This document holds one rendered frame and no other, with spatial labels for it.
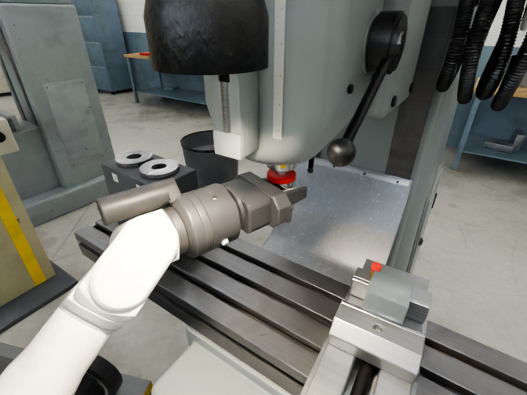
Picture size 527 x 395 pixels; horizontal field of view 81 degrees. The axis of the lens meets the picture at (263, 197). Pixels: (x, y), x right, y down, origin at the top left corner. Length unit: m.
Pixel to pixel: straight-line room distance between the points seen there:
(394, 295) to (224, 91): 0.37
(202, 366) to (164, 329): 1.21
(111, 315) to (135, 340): 1.55
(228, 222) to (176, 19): 0.28
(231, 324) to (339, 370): 0.22
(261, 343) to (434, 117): 0.59
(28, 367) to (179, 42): 0.34
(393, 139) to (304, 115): 0.47
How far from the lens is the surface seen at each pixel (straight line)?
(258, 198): 0.44
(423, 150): 0.81
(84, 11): 7.84
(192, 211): 0.40
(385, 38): 0.42
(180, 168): 0.77
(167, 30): 0.18
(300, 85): 0.35
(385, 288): 0.52
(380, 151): 0.83
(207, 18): 0.18
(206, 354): 0.74
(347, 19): 0.37
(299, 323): 0.64
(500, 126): 4.73
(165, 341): 1.87
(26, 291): 2.44
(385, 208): 0.84
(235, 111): 0.35
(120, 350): 1.92
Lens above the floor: 1.48
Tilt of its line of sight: 30 degrees down
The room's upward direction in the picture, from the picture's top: straight up
